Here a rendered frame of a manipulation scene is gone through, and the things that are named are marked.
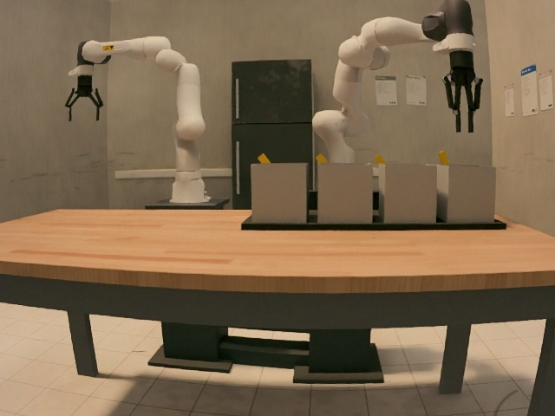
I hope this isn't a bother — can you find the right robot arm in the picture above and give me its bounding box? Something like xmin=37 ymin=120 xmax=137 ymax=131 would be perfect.
xmin=69 ymin=36 xmax=211 ymax=203

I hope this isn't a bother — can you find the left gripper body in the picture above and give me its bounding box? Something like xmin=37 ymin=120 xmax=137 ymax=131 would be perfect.
xmin=449 ymin=50 xmax=476 ymax=87

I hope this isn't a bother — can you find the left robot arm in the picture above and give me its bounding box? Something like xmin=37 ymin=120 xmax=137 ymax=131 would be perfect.
xmin=312 ymin=0 xmax=477 ymax=163

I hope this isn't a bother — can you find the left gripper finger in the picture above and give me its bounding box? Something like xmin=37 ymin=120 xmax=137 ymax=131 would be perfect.
xmin=465 ymin=75 xmax=483 ymax=133
xmin=442 ymin=74 xmax=462 ymax=133

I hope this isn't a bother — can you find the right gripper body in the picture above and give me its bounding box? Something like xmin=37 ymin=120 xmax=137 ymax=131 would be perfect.
xmin=76 ymin=75 xmax=93 ymax=97

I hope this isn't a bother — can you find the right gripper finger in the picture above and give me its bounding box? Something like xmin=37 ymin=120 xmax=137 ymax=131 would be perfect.
xmin=65 ymin=88 xmax=84 ymax=121
xmin=87 ymin=88 xmax=103 ymax=120

